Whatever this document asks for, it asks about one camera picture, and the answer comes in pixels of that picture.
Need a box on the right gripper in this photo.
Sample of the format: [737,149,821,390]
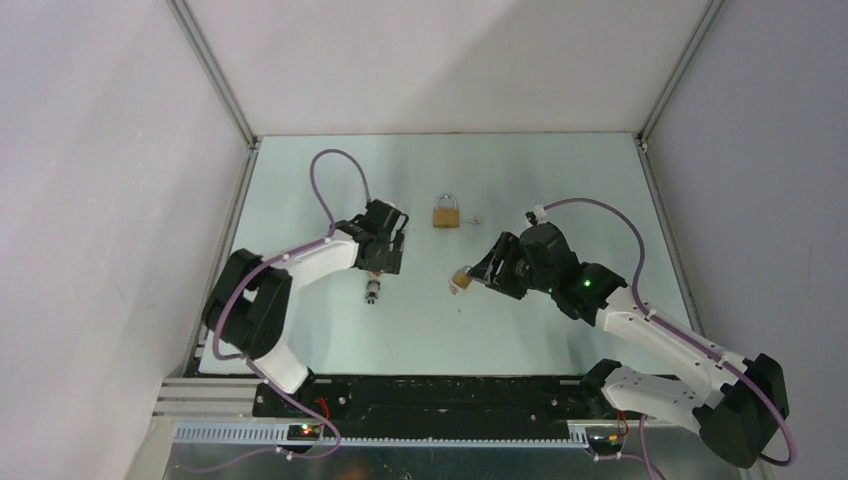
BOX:
[466,232,555,301]

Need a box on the small brass padlock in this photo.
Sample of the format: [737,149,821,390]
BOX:
[449,265,474,295]

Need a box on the large brass padlock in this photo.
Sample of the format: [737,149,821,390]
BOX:
[432,194,461,229]

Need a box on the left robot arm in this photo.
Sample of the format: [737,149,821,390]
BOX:
[201,200,409,417]

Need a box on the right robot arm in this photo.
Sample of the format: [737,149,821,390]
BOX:
[466,223,789,469]

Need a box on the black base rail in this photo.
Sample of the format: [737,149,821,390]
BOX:
[293,375,620,441]

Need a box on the left aluminium frame post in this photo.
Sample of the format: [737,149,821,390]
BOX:
[166,0,258,149]

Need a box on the aluminium frame post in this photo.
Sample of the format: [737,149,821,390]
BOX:
[636,0,726,153]
[166,0,258,149]

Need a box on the right aluminium frame post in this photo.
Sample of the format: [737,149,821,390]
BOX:
[636,0,726,153]

